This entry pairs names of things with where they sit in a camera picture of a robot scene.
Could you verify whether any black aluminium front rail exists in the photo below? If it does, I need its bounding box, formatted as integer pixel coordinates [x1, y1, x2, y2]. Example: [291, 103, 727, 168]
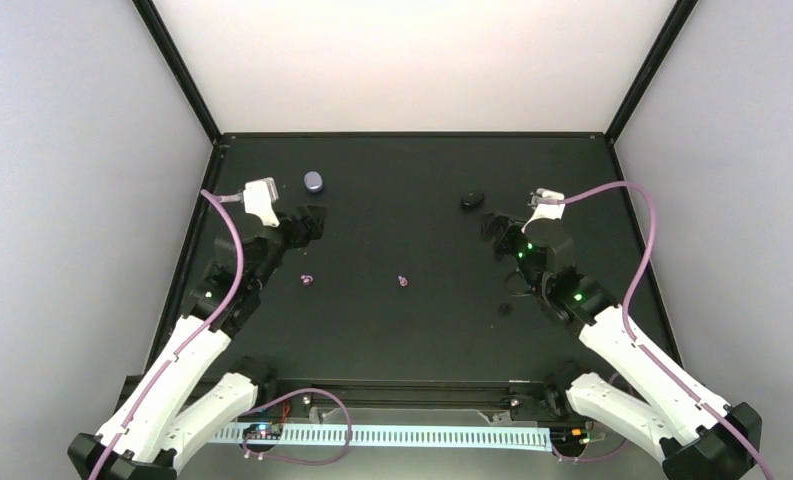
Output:
[256, 378, 563, 410]

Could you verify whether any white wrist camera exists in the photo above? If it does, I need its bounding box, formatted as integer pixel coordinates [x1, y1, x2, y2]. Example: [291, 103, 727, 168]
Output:
[521, 188, 565, 233]
[243, 177, 280, 227]

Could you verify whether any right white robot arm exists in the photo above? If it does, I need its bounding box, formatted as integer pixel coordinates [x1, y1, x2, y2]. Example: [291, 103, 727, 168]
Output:
[481, 213, 762, 479]

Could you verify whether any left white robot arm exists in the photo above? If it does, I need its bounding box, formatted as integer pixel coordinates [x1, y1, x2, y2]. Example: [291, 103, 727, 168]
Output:
[67, 205, 327, 479]

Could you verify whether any lavender earbud charging case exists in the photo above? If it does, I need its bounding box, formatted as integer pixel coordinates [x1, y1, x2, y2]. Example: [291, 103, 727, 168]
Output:
[303, 171, 324, 194]

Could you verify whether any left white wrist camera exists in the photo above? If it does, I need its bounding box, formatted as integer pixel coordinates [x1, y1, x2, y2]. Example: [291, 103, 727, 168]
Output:
[243, 177, 280, 227]

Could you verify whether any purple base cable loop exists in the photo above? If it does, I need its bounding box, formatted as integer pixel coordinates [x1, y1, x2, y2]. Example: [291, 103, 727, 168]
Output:
[240, 388, 354, 468]

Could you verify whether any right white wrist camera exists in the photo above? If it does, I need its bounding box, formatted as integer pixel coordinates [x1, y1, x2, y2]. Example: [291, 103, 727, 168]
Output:
[521, 188, 565, 233]

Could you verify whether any white slotted cable duct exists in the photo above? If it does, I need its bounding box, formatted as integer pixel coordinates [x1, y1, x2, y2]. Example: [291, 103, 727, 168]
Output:
[210, 422, 552, 453]

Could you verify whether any black earbud charging case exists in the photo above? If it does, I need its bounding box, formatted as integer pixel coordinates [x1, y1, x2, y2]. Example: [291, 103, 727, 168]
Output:
[460, 190, 486, 211]

